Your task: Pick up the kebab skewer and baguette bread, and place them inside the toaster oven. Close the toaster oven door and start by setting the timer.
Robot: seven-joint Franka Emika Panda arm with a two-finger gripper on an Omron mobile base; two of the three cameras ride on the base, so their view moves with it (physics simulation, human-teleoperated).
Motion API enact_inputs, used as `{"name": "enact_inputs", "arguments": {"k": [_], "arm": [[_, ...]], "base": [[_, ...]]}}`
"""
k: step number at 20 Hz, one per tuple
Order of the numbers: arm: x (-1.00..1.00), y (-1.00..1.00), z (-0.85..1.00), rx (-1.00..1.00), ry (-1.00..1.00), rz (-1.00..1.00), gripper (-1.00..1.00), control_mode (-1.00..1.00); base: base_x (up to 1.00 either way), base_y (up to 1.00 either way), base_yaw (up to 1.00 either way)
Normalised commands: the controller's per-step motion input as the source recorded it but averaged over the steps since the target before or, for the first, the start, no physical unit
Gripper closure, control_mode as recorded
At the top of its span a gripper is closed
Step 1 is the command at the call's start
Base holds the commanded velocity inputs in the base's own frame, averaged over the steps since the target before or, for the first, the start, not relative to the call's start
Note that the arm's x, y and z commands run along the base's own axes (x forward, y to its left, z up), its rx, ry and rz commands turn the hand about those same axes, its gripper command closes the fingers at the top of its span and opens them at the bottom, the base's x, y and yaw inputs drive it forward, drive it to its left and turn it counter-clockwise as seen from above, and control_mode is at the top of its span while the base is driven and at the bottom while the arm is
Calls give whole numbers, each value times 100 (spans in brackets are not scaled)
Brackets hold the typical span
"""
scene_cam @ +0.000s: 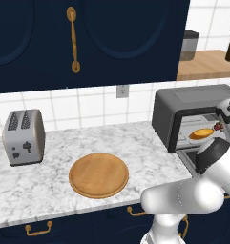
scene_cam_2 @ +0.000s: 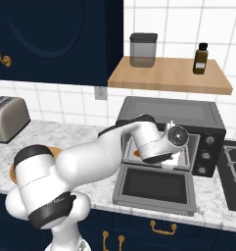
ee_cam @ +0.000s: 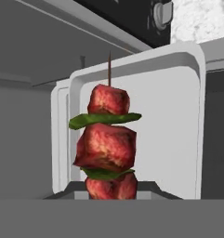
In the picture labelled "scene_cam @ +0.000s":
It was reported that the brass drawer handle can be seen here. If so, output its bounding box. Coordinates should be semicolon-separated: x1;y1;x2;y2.
24;220;54;237
126;205;149;217

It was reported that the toaster oven glass door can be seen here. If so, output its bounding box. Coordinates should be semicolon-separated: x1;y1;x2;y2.
176;147;204;177

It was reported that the grey toaster oven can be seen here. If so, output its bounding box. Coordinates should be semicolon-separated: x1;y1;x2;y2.
151;84;230;154

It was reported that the red kebab skewer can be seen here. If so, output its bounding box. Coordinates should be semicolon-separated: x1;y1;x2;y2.
213;122;225;132

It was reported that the golden baguette bread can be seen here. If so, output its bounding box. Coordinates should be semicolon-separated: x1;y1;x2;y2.
188;127;215;141

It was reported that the navy lower cupboard door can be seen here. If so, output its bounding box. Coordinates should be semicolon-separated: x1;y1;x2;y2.
177;193;230;244

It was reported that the wooden shelf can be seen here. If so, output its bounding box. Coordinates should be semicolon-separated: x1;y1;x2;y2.
176;49;230;82

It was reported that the navy drawer front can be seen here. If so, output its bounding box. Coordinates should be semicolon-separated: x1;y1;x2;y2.
0;212;94;244
91;203;157;244

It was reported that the white wall outlet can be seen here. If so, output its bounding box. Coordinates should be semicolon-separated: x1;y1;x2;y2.
115;84;130;99

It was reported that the brass cupboard handle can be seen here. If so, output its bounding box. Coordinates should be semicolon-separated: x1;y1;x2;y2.
66;6;82;74
178;214;189;239

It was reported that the grey canister with dark lid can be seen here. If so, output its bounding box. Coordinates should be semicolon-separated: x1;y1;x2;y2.
178;30;200;62

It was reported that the silver two-slot toaster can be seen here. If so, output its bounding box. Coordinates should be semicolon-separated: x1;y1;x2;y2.
1;109;47;168

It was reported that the navy cupboard door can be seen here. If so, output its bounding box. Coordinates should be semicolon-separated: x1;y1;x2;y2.
0;0;68;94
177;193;230;244
66;0;191;90

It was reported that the round wooden board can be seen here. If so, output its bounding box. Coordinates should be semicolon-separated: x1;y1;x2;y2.
68;152;130;200

